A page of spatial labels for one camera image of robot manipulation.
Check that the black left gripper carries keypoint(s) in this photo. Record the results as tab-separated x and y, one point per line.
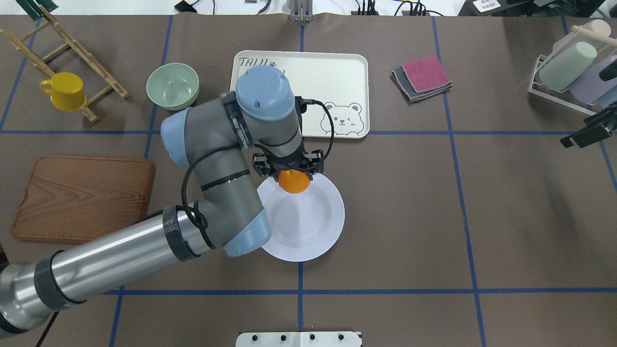
261	165

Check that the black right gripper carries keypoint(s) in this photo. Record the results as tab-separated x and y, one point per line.
589	136

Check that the orange fruit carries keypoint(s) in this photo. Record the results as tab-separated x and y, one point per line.
293	181

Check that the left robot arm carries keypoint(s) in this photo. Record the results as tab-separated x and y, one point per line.
220	207

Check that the cream bear tray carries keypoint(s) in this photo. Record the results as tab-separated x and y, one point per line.
339	80

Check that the blue plastic cup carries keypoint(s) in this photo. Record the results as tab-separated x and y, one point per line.
608	98

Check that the purple plastic cup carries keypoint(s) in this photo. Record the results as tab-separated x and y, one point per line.
589	87

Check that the white plate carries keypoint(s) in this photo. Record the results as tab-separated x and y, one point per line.
304	225

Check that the green plastic cup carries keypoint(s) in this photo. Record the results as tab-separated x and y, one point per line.
564	68

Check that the beige plastic cup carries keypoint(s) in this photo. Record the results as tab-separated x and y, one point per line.
598	26

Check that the grey cloth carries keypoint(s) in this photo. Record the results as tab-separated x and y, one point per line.
409	92

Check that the pink cloth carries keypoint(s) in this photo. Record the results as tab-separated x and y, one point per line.
426	74

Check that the green bowl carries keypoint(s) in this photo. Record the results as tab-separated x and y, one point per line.
173	86

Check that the small black device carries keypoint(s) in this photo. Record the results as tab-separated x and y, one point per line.
185	7

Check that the wooden cutting board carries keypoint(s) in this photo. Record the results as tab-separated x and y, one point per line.
75	199

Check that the yellow mug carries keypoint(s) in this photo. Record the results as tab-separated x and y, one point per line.
66	91

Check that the dark green mug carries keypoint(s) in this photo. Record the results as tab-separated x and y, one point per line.
32	7

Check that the white wire cup rack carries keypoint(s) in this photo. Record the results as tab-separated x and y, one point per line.
606	48

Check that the aluminium frame post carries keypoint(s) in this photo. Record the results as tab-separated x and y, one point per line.
301	11

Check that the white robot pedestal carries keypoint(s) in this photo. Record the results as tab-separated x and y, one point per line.
300	339

